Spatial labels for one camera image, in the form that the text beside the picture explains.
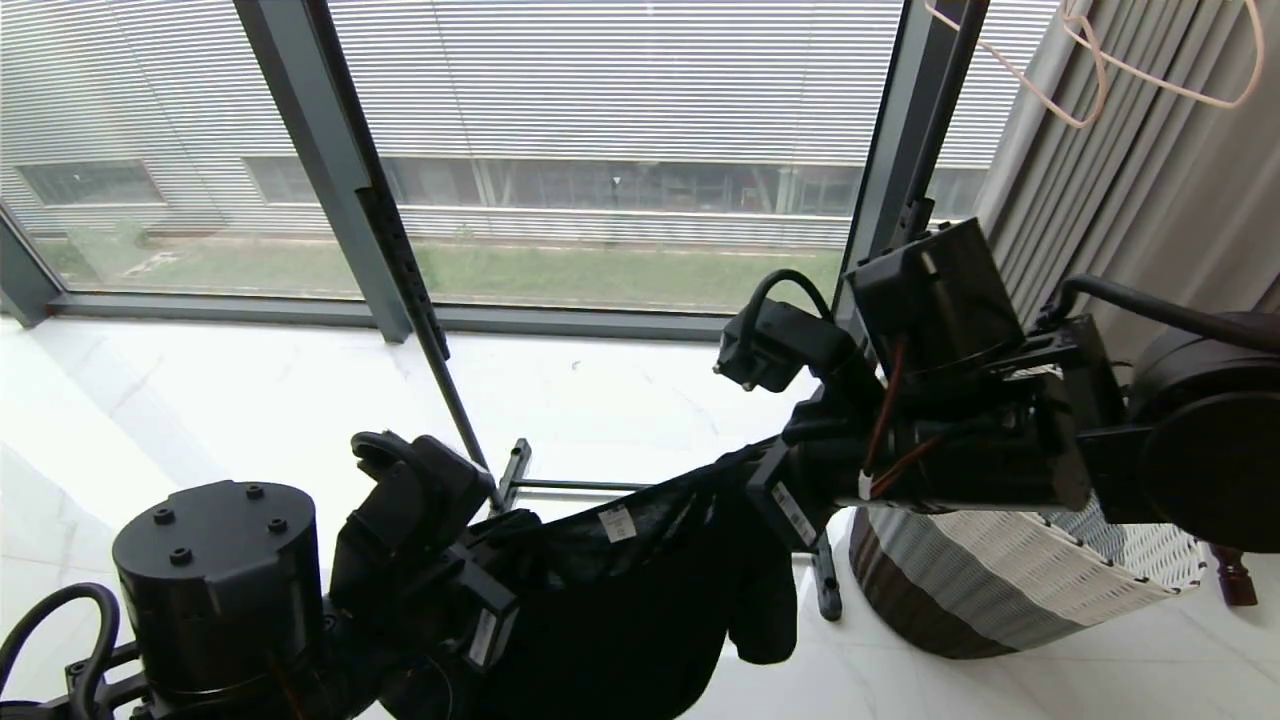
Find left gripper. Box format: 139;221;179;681
438;553;523;676

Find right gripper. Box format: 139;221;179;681
744;374;1098;553

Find black garment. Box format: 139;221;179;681
468;438;801;720

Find pink clothes hanger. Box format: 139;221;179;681
924;0;1110;130
1060;0;1267;110

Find white laundry basket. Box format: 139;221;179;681
848;495;1209;661

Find black clothes rack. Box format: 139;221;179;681
355;0;993;623

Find dark brown wooden stand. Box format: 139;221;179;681
1210;545;1261;609

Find beige curtain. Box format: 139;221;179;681
975;0;1280;401

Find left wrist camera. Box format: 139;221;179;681
328;430;497;619

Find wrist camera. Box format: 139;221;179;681
714;217;1028;393
328;430;497;619

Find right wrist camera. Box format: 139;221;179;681
714;217;1028;393

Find black cable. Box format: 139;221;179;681
0;583;122;720
1040;275;1280;353

